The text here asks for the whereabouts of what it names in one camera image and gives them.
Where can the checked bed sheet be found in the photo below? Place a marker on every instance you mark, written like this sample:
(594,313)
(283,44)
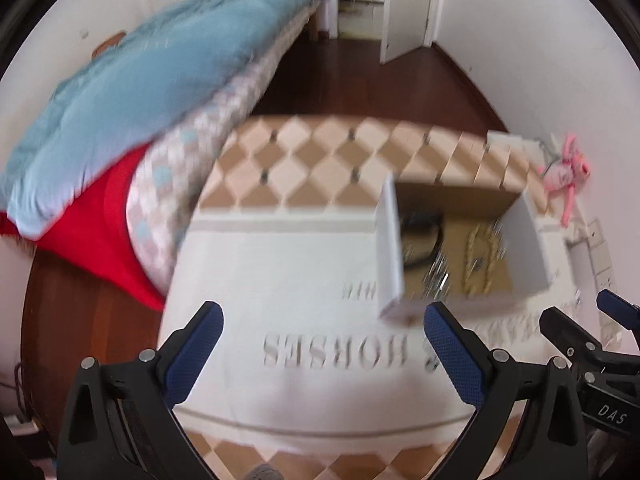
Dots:
(200,150)

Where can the white cardboard box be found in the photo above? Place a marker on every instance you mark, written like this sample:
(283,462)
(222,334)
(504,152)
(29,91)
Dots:
(387,260)

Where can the red blanket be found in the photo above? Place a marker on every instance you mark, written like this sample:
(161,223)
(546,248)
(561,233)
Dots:
(100,225)

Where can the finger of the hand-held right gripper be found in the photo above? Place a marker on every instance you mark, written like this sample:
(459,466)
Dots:
(567,335)
(617,307)

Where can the light blue blanket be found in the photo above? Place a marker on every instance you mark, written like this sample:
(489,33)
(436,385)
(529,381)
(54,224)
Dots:
(165,70)

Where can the black wristband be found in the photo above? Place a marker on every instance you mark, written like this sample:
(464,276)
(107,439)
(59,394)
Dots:
(422,222)

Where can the brown wooden headboard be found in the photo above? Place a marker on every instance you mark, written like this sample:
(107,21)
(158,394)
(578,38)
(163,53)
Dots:
(107,42)

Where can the checked printed tablecloth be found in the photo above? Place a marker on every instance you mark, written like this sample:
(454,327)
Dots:
(300,270)

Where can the white door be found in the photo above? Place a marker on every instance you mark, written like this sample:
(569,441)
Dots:
(405,5)

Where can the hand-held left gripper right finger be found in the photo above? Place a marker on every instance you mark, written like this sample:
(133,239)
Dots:
(452,355)

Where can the pink plush toy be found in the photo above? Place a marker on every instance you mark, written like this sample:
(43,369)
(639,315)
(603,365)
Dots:
(562,177)

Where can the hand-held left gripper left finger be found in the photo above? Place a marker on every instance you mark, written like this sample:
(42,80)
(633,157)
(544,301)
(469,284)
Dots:
(192,355)

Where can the white power strip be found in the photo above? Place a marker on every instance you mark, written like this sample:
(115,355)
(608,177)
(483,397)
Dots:
(600,260)

